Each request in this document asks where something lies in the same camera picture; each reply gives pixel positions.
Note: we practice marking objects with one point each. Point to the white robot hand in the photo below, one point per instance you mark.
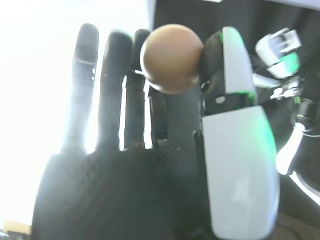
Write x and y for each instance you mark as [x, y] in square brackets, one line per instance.
[112, 195]

